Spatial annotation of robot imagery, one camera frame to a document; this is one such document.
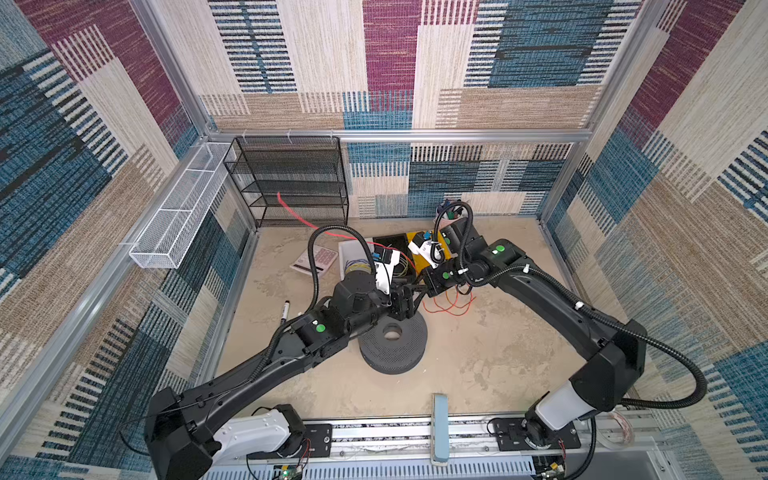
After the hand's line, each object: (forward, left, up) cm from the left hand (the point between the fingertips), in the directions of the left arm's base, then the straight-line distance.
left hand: (419, 282), depth 67 cm
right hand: (+3, 0, -8) cm, 8 cm away
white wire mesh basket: (+25, +73, -12) cm, 78 cm away
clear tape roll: (-25, -50, -31) cm, 64 cm away
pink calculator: (+30, +29, -29) cm, 51 cm away
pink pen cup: (+39, -17, -21) cm, 48 cm away
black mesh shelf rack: (+53, +41, -13) cm, 68 cm away
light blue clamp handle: (-27, -5, -30) cm, 41 cm away
